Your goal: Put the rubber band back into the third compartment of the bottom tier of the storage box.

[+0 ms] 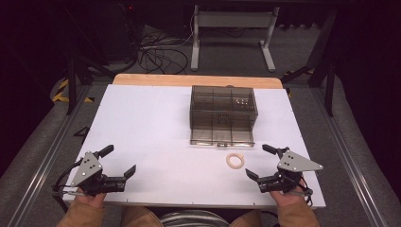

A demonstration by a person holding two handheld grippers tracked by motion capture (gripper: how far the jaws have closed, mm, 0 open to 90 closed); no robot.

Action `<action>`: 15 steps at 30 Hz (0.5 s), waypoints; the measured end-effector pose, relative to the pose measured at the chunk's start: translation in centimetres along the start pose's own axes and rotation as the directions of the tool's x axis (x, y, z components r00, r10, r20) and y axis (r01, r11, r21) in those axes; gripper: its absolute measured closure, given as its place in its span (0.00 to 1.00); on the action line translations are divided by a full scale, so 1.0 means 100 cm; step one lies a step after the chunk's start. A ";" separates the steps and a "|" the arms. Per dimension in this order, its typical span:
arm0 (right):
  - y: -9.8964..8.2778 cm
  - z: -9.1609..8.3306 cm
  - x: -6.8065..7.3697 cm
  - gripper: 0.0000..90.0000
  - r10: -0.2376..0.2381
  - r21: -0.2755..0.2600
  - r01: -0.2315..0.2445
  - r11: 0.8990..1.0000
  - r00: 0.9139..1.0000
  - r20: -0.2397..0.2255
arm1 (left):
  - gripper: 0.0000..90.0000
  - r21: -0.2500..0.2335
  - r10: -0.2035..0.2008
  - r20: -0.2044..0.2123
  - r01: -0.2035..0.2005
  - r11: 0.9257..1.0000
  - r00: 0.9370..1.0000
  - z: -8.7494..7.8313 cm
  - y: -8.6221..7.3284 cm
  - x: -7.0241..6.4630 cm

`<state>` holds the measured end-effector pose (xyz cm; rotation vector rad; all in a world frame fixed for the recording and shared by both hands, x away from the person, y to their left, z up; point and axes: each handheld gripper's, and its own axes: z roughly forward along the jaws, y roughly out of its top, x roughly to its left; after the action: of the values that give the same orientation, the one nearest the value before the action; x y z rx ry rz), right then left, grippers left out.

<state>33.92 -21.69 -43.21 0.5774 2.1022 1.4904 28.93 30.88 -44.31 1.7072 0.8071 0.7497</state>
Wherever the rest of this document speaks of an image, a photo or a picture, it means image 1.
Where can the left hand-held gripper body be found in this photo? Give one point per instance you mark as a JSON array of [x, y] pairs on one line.
[[90, 176]]

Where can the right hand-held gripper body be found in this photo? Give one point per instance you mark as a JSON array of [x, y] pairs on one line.
[[291, 164]]

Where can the person's left hand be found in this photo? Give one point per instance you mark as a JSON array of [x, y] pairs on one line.
[[92, 199]]

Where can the person's right hand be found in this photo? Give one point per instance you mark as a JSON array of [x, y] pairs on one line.
[[283, 198]]

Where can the white board sheet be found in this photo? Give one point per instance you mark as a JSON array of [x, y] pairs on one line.
[[151, 132]]

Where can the person's tan trouser leg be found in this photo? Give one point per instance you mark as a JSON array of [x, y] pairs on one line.
[[246, 220], [140, 218]]

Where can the small white beads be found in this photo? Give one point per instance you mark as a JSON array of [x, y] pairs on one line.
[[241, 101]]

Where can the transparent grey drawer box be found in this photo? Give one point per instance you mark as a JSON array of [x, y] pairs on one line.
[[223, 115]]

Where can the yellow black hazard tape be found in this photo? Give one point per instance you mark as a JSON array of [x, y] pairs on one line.
[[61, 93]]

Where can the person's striped shirt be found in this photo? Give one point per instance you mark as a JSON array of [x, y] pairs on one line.
[[193, 219]]

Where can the black tripod stand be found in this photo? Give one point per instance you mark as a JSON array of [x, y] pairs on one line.
[[73, 82]]

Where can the black metal stand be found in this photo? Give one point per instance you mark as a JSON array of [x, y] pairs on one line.
[[324, 72]]

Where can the aluminium floor rail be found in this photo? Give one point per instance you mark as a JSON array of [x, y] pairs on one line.
[[346, 157], [44, 159]]

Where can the grey metal table frame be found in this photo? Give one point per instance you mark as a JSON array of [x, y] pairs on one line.
[[233, 19]]

